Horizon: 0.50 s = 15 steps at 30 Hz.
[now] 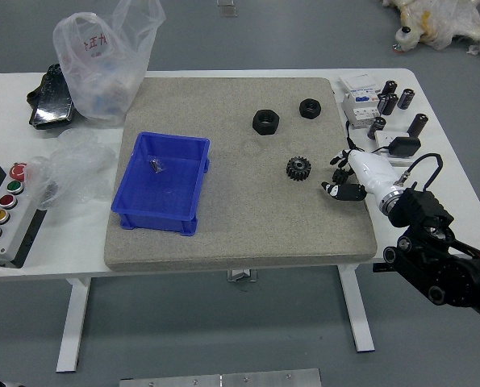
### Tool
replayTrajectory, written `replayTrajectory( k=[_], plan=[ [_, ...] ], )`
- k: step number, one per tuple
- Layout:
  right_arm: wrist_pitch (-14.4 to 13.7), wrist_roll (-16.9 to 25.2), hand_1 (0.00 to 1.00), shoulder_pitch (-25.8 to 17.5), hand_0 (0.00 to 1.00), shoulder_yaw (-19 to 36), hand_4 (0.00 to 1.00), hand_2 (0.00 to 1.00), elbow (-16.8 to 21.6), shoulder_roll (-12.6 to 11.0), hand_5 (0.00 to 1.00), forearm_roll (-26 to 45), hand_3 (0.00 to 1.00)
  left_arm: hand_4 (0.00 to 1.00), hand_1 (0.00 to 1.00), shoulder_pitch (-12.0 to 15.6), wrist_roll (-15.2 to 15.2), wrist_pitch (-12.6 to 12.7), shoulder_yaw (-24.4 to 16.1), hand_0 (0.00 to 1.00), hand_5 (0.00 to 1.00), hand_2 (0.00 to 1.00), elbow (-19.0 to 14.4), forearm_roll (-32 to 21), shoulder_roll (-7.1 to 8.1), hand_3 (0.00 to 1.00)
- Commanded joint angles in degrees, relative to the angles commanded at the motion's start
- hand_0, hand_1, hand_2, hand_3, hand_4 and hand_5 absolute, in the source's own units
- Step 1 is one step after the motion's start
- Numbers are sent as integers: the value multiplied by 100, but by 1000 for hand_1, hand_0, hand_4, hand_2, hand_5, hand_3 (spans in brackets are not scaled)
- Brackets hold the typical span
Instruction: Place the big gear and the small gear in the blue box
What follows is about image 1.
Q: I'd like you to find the black plug adapter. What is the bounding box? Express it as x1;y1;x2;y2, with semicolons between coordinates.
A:
388;135;422;157

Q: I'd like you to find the grey metal plate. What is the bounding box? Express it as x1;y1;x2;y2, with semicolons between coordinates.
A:
119;368;322;387

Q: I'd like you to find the small black hex nut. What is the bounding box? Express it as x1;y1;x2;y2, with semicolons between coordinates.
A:
298;98;323;119

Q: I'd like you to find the black adapter cord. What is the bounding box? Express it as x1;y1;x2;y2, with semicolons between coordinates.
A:
345;120;392;156

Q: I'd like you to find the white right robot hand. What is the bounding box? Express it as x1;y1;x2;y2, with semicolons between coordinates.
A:
321;148;403;202

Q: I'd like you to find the metal floor socket cover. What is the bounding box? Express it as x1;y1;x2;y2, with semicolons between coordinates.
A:
217;0;240;18

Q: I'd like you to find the white circuit breaker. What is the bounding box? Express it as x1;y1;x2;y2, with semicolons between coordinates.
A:
341;89;382;129

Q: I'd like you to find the white table leg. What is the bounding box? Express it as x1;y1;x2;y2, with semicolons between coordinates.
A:
56;277;91;372
337;265;376;354

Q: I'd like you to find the grey-brown mat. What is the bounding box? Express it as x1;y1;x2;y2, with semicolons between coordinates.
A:
103;77;378;272

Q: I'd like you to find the blue plastic box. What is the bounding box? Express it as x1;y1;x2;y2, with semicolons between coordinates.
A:
110;131;211;237

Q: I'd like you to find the black steel gear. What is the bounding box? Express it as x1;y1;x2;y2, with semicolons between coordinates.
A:
285;156;314;182

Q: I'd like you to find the small white carton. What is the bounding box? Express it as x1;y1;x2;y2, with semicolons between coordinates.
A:
338;73;380;94

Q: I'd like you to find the clear crumpled plastic bag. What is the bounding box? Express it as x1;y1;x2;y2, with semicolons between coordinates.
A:
27;127;118;211

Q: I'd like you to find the white power socket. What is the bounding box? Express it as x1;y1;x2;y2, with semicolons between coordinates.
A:
374;131;417;167

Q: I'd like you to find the plastic-wrapped plush toy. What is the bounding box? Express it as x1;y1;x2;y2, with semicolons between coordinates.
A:
381;0;480;65

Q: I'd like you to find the white red-printed plastic bag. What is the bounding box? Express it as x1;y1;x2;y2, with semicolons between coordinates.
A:
52;0;167;129

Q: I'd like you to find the big black hex nut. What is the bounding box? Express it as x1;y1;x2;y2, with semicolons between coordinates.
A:
252;109;282;135

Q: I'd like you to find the metal table bracket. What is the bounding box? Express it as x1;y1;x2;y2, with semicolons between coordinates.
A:
226;268;259;283

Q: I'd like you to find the black glossy plastic tray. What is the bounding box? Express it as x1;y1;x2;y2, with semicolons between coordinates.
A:
26;63;76;130

